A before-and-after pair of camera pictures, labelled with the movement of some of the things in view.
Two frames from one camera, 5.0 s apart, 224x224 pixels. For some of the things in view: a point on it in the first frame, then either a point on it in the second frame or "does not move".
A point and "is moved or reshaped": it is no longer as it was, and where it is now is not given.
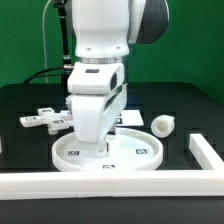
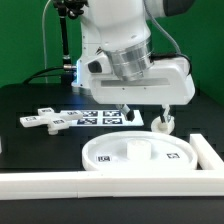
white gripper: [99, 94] → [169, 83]
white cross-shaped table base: [49, 118] does not move
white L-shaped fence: [120, 183] does not move
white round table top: [128, 150] is moved or reshaped
